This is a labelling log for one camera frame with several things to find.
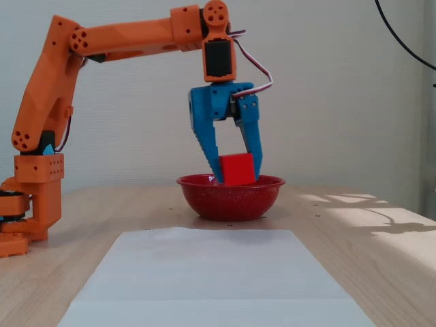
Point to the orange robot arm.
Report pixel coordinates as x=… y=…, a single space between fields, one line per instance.
x=37 y=102

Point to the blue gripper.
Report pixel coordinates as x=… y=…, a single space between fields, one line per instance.
x=212 y=103

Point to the red speckled enamel bowl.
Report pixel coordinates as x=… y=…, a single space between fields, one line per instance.
x=231 y=204

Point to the white paper sheet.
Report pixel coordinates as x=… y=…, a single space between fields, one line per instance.
x=170 y=282

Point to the red cube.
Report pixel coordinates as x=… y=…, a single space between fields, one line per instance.
x=238 y=170

